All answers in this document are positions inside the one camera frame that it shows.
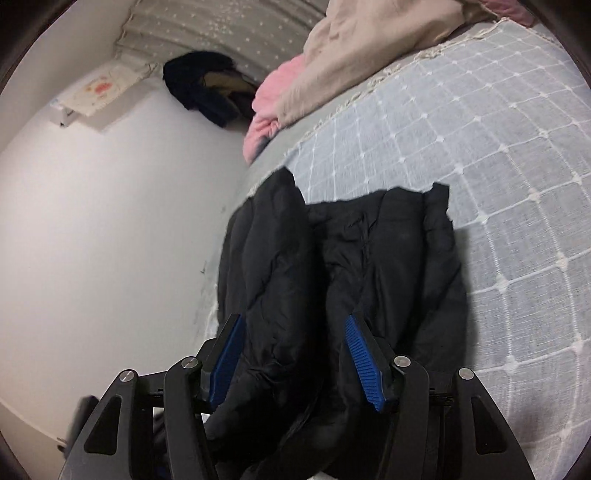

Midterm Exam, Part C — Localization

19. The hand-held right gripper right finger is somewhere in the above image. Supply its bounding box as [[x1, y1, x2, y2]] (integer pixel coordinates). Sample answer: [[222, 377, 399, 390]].
[[345, 315, 536, 480]]

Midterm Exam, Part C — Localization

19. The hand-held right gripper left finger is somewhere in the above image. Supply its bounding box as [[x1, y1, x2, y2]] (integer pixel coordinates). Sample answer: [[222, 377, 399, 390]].
[[58, 314, 247, 480]]

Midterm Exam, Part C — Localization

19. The black puffer jacket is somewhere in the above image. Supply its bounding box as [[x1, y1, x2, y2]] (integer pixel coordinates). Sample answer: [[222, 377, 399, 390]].
[[205, 167, 469, 480]]

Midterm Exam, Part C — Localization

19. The grey bed sheet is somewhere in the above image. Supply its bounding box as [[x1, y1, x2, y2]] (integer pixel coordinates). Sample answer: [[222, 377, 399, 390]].
[[240, 90, 375, 195]]

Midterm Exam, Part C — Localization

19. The white checked bedspread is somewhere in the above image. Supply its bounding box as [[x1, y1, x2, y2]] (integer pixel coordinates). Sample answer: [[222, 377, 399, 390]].
[[203, 18, 591, 462]]

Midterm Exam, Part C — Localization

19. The dark coat with brown lining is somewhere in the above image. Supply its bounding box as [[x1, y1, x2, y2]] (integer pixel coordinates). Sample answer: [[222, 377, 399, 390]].
[[163, 51, 262, 129]]

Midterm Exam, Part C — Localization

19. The beige blanket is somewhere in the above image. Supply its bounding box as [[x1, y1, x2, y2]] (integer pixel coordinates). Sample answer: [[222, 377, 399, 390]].
[[277, 0, 499, 127]]

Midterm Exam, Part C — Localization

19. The grey dotted curtain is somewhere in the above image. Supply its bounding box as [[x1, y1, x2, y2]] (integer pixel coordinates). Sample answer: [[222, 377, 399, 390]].
[[113, 0, 333, 86]]

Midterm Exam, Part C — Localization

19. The dark pink cloth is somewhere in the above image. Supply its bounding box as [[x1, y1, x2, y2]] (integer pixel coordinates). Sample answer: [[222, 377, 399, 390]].
[[480, 0, 536, 26]]

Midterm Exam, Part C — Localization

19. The white paper wall poster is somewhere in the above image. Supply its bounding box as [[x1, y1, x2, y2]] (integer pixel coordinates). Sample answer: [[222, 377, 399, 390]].
[[50, 62, 155, 132]]

